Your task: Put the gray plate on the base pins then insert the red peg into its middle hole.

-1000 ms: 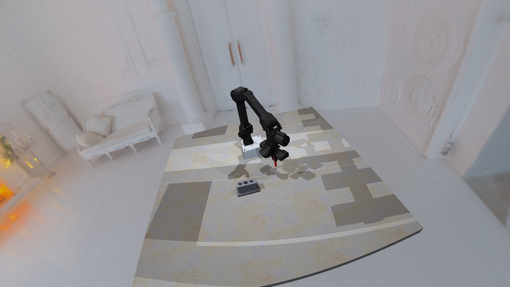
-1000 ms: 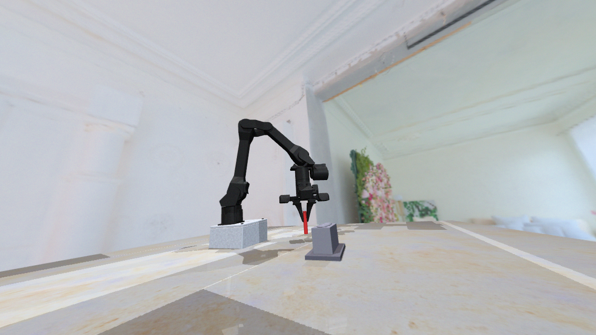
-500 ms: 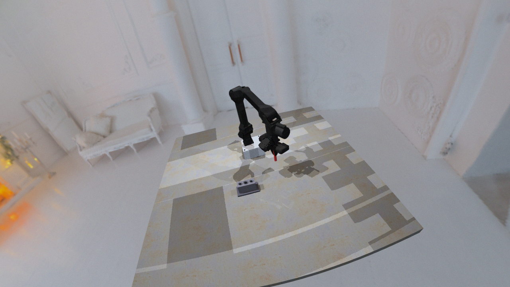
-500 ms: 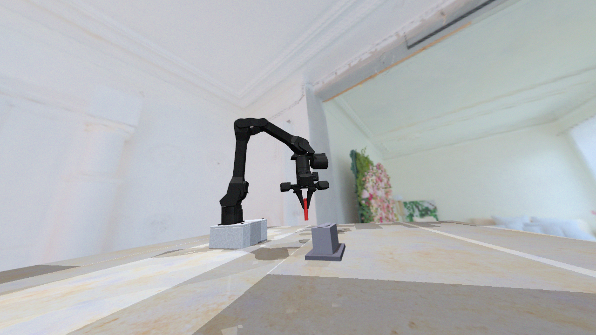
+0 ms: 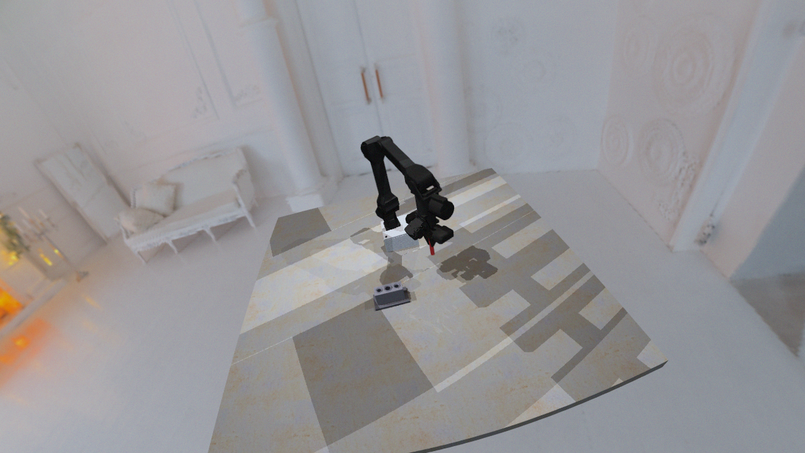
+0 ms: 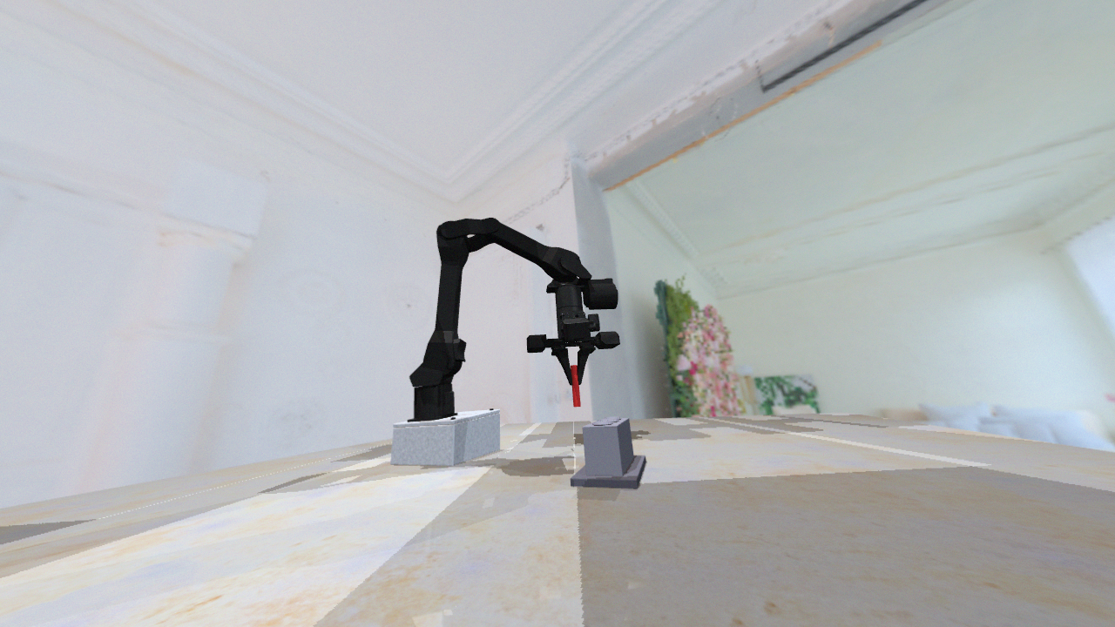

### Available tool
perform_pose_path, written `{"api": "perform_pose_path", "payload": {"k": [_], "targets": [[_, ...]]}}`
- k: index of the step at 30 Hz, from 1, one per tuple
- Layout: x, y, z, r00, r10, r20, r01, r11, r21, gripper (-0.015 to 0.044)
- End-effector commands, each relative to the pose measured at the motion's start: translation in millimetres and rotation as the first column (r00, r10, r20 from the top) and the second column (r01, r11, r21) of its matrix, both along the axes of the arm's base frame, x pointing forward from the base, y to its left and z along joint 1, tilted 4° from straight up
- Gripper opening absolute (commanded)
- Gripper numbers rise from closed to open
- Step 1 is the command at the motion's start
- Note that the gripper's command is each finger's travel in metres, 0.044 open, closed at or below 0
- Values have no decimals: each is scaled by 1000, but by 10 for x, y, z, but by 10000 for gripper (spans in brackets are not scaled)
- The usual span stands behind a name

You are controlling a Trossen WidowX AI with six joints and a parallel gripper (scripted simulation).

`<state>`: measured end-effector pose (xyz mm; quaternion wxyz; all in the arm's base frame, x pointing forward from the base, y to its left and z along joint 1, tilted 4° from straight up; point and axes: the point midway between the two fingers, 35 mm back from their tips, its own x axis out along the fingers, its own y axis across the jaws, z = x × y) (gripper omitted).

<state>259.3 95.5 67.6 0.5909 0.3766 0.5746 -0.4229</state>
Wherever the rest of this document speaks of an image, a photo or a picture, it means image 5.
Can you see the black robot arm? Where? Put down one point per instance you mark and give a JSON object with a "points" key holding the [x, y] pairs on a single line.
{"points": [[417, 177]]}

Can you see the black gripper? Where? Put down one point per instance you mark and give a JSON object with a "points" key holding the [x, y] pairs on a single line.
{"points": [[437, 233]]}

